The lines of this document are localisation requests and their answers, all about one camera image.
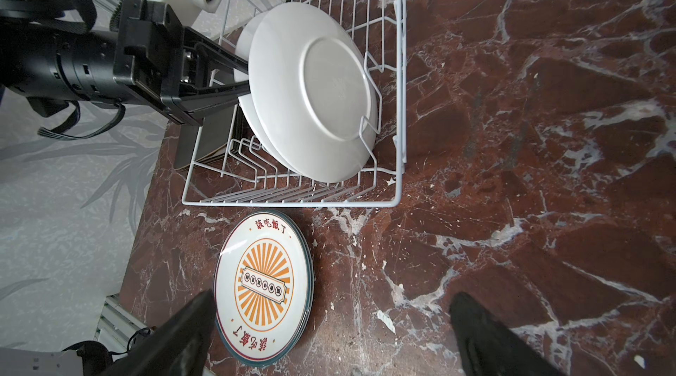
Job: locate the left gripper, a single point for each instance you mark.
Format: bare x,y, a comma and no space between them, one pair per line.
156,61

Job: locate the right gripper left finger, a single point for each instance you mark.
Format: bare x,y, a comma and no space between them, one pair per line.
179,347

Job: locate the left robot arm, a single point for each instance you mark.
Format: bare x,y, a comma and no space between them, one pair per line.
53,55

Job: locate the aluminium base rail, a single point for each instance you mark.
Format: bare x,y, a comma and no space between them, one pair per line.
117,333

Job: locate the white wire dish rack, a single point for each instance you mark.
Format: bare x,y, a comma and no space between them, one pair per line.
250,175

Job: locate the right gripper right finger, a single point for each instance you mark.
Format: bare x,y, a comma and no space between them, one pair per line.
488,347

